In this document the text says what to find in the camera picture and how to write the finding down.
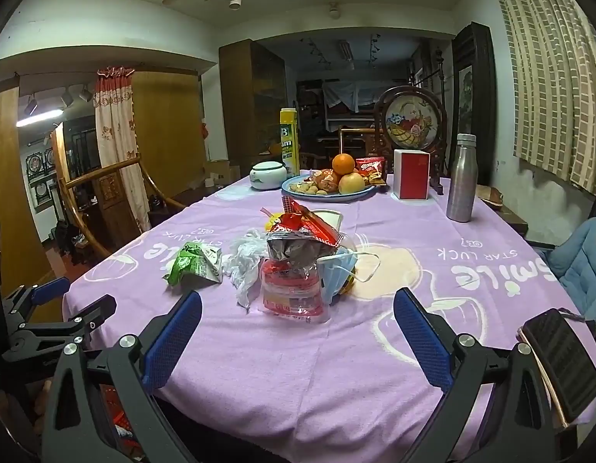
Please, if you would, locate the white plastic bag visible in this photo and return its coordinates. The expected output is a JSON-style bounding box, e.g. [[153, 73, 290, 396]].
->
[[224, 229, 270, 309]]

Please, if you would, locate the red and white box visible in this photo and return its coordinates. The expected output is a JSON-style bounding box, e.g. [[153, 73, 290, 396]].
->
[[393, 149, 431, 201]]

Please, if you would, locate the green snack wrapper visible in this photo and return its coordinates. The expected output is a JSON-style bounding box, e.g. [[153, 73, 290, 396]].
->
[[163, 241, 224, 286]]

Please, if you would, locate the silver foil snack bag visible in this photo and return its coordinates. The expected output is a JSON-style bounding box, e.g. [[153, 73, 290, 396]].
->
[[266, 231, 344, 271]]

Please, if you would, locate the checked curtain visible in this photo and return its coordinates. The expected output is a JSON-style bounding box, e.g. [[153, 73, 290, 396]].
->
[[486, 0, 596, 201]]

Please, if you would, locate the curved wooden armchair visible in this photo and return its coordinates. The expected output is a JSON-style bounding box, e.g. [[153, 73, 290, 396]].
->
[[59, 157, 192, 271]]

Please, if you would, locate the yellow apple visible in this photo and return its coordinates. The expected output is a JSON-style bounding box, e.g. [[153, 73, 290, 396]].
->
[[339, 172, 366, 194]]

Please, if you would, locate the wooden side table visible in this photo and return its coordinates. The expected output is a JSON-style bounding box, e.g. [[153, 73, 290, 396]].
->
[[476, 186, 529, 238]]

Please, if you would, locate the pile of walnuts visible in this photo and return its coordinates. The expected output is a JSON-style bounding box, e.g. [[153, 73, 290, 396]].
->
[[289, 179, 328, 196]]

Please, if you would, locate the red snack packet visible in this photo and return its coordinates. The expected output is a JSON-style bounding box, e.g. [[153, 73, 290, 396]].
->
[[356, 157, 386, 186]]

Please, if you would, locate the wooden door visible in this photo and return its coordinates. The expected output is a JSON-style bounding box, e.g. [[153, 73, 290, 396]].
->
[[0, 74, 62, 324]]

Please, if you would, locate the round embroidered table screen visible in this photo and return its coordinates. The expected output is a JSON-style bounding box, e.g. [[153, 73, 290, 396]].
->
[[373, 86, 448, 196]]

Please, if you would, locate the red snack wrapper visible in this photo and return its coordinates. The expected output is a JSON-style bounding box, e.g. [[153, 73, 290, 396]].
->
[[262, 198, 347, 247]]

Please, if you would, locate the fluorescent tube light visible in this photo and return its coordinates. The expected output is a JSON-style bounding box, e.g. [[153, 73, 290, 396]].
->
[[15, 108, 63, 128]]

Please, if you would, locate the steel water bottle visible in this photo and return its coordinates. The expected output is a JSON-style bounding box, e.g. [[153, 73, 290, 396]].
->
[[446, 133, 479, 223]]

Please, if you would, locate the blue face mask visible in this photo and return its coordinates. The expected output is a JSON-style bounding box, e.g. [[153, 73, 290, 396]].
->
[[317, 246, 382, 304]]

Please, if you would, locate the dark framed panel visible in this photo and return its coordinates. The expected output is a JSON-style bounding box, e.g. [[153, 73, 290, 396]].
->
[[451, 22, 496, 186]]

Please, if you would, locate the red floral curtain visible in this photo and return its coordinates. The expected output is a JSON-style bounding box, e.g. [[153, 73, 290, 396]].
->
[[94, 66, 151, 232]]

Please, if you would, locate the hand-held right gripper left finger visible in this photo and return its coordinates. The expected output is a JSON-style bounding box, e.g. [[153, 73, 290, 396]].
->
[[41, 290, 203, 463]]

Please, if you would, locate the wooden chair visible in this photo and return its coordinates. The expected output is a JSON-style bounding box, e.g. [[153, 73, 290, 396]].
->
[[339, 128, 376, 165]]

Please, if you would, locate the purple printed blanket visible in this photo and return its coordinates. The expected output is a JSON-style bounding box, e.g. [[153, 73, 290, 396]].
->
[[61, 169, 596, 463]]

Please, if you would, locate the black smartphone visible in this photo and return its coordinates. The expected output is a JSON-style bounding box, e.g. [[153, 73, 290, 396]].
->
[[517, 309, 596, 428]]

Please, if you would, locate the white ceramic jar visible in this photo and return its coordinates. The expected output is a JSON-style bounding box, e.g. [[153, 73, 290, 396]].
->
[[250, 161, 287, 190]]

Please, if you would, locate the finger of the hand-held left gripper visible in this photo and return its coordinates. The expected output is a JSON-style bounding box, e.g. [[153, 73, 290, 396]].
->
[[3, 294, 118, 363], [1, 277, 72, 320]]

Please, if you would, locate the clear wrapped pastry packet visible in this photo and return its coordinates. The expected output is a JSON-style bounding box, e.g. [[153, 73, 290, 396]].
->
[[310, 169, 340, 194]]

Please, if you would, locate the blue fruit plate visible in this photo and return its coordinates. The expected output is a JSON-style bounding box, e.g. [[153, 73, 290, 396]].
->
[[281, 174, 378, 202]]

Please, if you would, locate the yellow green carton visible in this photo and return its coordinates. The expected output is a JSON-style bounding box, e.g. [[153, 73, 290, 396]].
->
[[280, 107, 301, 177]]

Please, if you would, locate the clear packet with red label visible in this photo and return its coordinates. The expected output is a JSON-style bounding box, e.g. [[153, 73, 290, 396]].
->
[[259, 257, 332, 324]]

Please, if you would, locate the blue cushioned chair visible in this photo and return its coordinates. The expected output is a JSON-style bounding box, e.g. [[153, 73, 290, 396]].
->
[[527, 217, 596, 324]]

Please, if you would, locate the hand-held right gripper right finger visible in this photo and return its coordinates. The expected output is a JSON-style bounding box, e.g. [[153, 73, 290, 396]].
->
[[393, 287, 556, 463]]

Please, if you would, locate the wooden wardrobe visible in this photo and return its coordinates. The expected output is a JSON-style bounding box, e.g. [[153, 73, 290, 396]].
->
[[219, 39, 289, 174]]

